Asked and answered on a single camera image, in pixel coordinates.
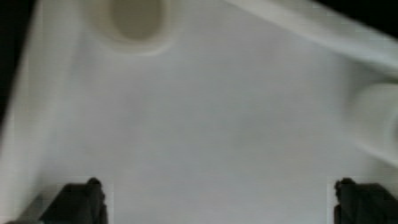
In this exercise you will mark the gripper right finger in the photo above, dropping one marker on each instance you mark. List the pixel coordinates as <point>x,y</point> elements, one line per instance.
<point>366,203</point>

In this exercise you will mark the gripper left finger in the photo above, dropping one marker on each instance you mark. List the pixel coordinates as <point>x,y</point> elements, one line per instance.
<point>68,206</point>

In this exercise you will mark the white square tabletop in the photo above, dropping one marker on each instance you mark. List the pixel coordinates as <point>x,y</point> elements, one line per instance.
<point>205,125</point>

